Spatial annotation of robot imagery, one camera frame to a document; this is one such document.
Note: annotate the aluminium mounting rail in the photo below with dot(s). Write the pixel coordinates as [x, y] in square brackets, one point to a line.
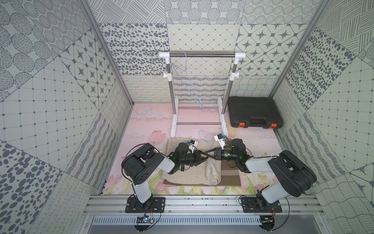
[201, 205]

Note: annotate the right black controller box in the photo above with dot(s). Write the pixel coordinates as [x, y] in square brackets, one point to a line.
[267, 223]

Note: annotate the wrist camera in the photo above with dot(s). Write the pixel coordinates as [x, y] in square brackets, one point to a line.
[192, 145]
[221, 139]

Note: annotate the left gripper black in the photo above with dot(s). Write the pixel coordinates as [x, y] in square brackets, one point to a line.
[196, 156]

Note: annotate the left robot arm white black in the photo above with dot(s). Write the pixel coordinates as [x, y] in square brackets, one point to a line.
[140, 164]

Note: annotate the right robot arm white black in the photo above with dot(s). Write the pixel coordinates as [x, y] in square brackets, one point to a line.
[293, 176]

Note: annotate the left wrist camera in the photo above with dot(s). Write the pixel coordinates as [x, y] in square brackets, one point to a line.
[192, 145]

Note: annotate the black plastic tool case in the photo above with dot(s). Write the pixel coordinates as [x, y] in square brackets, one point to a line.
[247, 112]

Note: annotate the white steel clothes rack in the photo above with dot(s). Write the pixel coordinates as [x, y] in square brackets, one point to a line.
[214, 92]

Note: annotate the brown plaid scarf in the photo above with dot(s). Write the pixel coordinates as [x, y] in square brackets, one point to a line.
[230, 176]

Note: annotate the light blue wire hanger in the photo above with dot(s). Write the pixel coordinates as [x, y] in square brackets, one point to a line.
[209, 158]
[190, 88]

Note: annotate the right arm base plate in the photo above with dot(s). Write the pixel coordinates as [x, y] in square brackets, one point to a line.
[256, 205]

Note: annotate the beige wool scarf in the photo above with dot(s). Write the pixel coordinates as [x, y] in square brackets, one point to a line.
[206, 174]

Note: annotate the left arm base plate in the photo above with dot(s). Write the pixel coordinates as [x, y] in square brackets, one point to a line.
[153, 204]

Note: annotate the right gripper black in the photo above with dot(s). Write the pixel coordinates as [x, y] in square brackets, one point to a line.
[217, 153]

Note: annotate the green circuit board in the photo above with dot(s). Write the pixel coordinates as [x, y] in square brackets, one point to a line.
[145, 220]

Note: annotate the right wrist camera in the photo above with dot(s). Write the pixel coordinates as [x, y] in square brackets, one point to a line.
[221, 139]

